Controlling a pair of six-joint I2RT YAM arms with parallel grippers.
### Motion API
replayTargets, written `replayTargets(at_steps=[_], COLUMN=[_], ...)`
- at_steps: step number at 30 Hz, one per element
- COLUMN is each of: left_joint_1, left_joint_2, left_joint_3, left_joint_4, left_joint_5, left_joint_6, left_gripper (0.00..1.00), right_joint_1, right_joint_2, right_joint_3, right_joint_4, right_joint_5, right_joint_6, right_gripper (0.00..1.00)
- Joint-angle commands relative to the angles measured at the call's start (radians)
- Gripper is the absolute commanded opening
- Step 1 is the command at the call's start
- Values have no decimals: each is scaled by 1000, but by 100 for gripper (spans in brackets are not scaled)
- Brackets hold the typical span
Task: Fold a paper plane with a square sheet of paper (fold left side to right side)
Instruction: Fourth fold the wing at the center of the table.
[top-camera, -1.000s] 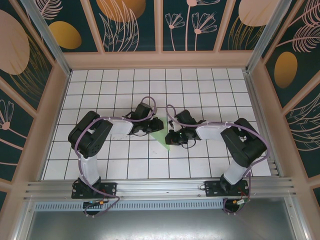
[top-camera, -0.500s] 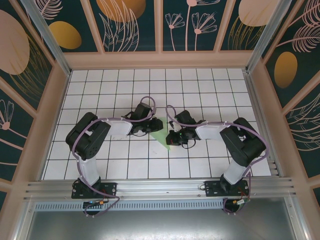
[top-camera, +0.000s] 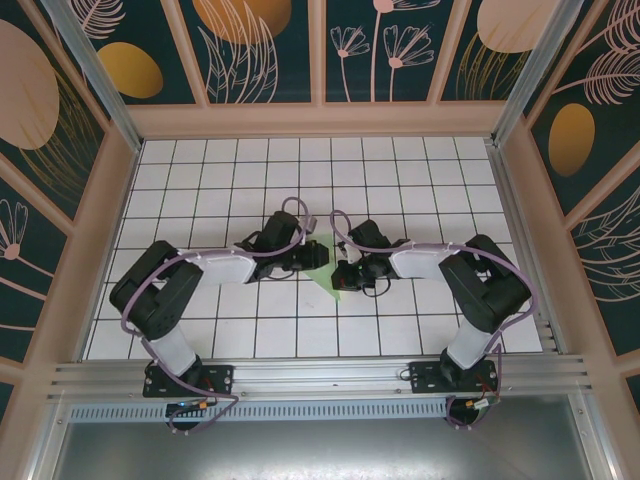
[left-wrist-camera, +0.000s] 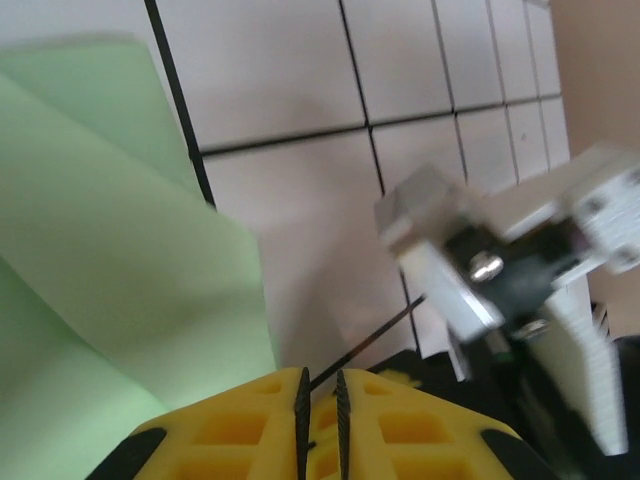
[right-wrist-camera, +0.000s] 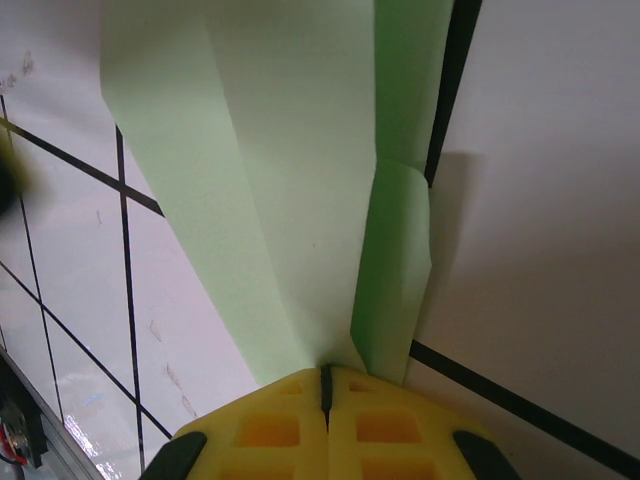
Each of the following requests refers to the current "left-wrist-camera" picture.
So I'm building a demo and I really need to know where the light green cloth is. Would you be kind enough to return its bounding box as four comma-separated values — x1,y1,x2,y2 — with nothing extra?
0,32,281,480

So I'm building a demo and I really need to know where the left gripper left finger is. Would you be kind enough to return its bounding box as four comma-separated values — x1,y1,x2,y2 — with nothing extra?
92,367,312,480

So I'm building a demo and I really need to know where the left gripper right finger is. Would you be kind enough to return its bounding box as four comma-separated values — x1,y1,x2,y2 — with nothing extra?
335,368,556,480

